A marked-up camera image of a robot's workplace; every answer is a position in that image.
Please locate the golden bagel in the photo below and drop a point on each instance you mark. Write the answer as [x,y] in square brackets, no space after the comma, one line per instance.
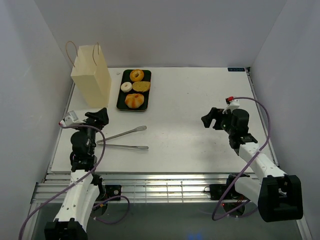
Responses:
[136,75]

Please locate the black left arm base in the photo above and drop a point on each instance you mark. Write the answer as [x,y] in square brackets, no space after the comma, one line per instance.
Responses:
[108,191]

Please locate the aluminium rail frame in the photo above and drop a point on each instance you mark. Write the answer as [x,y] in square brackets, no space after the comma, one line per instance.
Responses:
[143,188]

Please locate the black rectangular tray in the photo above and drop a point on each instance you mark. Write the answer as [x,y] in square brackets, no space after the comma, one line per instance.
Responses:
[121,96]

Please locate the cream paper bag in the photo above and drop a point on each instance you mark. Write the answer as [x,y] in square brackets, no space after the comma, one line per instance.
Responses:
[90,74]

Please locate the metal tongs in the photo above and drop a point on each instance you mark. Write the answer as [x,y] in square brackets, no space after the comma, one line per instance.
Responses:
[122,140]

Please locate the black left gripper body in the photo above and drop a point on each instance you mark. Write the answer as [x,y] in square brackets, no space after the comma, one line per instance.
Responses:
[91,133]

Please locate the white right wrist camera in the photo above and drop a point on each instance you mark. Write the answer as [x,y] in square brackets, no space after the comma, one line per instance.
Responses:
[232,104]

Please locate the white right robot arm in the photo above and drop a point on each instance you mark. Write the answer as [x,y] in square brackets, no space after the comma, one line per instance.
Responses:
[277,195]

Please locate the white glazed donut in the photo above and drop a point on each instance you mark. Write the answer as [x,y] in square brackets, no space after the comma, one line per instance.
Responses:
[126,87]

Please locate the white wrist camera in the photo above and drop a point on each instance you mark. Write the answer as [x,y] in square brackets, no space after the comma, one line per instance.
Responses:
[232,104]
[70,119]

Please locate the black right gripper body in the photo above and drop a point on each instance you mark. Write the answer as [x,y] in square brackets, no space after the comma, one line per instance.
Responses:
[226,125]

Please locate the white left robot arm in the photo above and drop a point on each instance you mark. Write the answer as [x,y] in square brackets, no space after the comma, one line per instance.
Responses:
[85,186]

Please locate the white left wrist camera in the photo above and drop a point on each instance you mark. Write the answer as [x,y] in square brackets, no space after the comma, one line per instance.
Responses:
[70,119]

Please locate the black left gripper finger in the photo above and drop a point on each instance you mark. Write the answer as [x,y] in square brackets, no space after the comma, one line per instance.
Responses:
[92,115]
[102,117]

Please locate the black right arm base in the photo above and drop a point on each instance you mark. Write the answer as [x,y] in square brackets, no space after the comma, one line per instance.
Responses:
[215,191]

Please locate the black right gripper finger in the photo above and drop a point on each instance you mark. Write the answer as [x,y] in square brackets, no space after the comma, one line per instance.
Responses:
[207,119]
[217,124]

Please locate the toast slice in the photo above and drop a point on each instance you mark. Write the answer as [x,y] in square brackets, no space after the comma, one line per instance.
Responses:
[141,86]

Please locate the blue table label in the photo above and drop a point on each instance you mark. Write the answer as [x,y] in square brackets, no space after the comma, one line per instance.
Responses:
[236,69]

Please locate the round pumpkin-shaped bun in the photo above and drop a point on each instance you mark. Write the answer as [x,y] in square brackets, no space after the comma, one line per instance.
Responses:
[134,100]

